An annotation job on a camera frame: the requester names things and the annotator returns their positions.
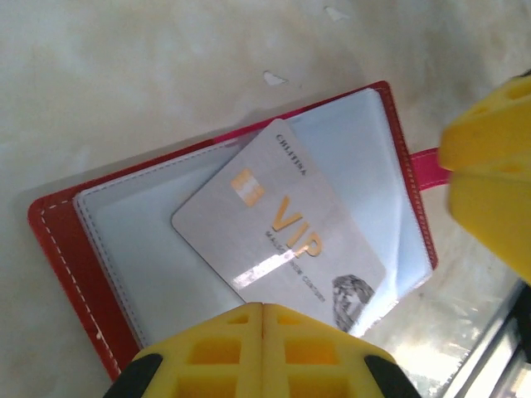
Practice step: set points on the silver VIP card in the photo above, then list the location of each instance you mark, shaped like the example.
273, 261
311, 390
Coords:
265, 232

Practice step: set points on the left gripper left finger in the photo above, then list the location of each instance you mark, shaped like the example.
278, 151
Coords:
207, 365

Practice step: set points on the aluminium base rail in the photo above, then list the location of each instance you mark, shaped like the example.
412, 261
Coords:
510, 352

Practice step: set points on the red card holder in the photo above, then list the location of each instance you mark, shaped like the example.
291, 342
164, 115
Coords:
124, 248

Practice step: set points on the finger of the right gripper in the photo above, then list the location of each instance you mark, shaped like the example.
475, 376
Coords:
493, 132
498, 219

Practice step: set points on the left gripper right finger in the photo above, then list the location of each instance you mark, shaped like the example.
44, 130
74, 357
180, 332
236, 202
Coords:
323, 365

